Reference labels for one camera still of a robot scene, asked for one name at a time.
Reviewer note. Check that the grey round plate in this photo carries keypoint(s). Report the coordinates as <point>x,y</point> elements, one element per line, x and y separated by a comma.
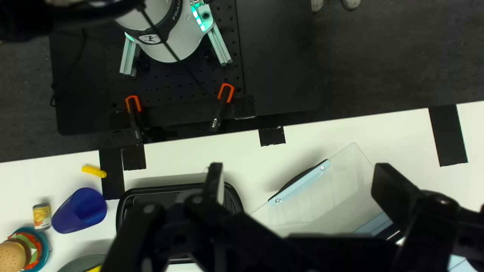
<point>88,263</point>

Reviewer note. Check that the toy hamburger on teal plate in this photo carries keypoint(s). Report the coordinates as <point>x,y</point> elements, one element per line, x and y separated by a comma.
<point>26,250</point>

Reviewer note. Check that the orange clamp on breadboard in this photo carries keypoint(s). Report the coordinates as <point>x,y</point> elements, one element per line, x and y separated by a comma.
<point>225,98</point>

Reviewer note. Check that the yellow toy fry on table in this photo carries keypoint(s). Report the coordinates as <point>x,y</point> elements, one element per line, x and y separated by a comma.
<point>94,171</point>

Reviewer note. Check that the orange clamp near table corner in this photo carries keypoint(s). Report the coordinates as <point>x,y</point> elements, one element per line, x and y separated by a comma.
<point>135,111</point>

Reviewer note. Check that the small toy food can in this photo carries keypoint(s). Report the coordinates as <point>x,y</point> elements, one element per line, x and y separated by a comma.
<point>42,216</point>

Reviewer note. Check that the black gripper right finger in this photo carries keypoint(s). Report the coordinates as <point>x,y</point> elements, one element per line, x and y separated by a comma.
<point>435,225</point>

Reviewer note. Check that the light blue breakfast maker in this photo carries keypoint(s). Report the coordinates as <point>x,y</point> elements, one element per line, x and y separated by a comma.
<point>330,210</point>

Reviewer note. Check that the black perforated base board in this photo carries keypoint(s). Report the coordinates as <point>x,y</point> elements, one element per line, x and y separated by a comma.
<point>90,89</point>

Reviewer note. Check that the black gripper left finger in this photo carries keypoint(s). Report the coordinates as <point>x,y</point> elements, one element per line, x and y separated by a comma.
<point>212,237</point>

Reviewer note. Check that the blue plastic cup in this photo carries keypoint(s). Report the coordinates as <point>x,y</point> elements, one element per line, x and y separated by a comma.
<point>84,209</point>

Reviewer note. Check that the black baking tray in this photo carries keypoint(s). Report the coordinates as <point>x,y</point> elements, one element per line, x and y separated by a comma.
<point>169,197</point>

